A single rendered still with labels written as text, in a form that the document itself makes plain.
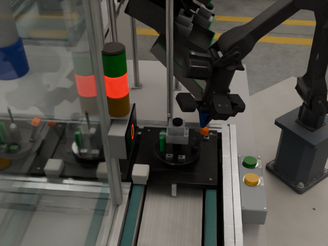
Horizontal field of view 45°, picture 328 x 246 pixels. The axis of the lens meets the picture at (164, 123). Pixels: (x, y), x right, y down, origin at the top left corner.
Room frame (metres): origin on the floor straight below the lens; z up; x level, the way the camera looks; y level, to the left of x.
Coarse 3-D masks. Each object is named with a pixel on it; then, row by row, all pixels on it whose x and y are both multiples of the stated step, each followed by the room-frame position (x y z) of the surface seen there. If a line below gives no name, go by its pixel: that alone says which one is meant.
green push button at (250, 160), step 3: (249, 156) 0.86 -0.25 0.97; (246, 159) 0.85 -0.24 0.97; (249, 159) 0.85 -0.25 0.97; (252, 159) 0.85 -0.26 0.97; (255, 159) 0.85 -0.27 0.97; (243, 162) 0.85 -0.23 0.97; (246, 162) 0.84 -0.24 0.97; (249, 162) 0.84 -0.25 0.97; (252, 162) 0.84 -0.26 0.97; (255, 162) 0.84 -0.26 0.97; (246, 165) 0.83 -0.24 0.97; (249, 165) 0.83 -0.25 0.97; (252, 165) 0.83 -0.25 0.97; (255, 165) 0.83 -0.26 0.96
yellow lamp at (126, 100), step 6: (126, 96) 0.70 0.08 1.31; (108, 102) 0.69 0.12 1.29; (114, 102) 0.69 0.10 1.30; (120, 102) 0.69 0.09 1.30; (126, 102) 0.69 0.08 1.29; (108, 108) 0.69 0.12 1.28; (114, 108) 0.69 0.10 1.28; (120, 108) 0.69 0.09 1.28; (126, 108) 0.69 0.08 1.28; (114, 114) 0.69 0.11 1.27; (120, 114) 0.69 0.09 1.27; (126, 114) 0.69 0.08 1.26
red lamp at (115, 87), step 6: (126, 72) 0.71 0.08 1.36; (108, 78) 0.69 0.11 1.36; (114, 78) 0.69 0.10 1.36; (120, 78) 0.69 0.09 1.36; (126, 78) 0.70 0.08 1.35; (108, 84) 0.69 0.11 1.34; (114, 84) 0.68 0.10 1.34; (120, 84) 0.69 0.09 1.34; (126, 84) 0.70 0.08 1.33; (108, 90) 0.69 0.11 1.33; (114, 90) 0.68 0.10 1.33; (120, 90) 0.69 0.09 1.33; (126, 90) 0.70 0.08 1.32; (108, 96) 0.69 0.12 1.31; (114, 96) 0.68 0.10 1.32; (120, 96) 0.69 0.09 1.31
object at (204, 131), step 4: (196, 128) 0.88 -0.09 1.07; (204, 128) 0.87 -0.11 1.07; (208, 128) 0.88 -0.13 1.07; (196, 132) 0.87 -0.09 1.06; (200, 132) 0.87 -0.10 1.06; (204, 132) 0.87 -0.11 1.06; (200, 136) 0.87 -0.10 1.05; (196, 140) 0.88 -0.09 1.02; (200, 140) 0.87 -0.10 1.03; (196, 144) 0.87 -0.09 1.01
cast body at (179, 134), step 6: (174, 120) 0.89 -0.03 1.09; (180, 120) 0.89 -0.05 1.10; (168, 126) 0.87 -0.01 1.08; (174, 126) 0.87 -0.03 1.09; (180, 126) 0.87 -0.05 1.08; (162, 132) 0.89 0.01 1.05; (168, 132) 0.87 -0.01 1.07; (174, 132) 0.86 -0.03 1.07; (180, 132) 0.86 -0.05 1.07; (186, 132) 0.88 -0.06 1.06; (168, 138) 0.87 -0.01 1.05; (174, 138) 0.86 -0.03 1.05; (180, 138) 0.86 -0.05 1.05; (186, 138) 0.86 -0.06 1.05
